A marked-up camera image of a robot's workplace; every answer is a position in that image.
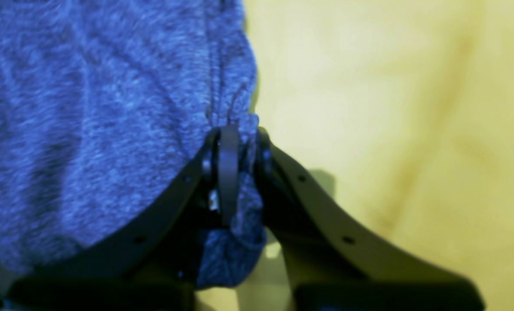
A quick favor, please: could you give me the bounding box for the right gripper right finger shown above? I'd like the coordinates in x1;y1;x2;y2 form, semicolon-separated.
255;128;485;311

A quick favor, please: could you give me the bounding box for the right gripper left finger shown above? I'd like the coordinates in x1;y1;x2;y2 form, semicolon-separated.
6;125;241;311

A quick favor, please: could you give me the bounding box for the grey long-sleeve T-shirt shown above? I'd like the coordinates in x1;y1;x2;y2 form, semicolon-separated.
0;0;266;288

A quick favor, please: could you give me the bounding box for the yellow table cloth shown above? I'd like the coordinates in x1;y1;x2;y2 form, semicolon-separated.
0;0;514;311

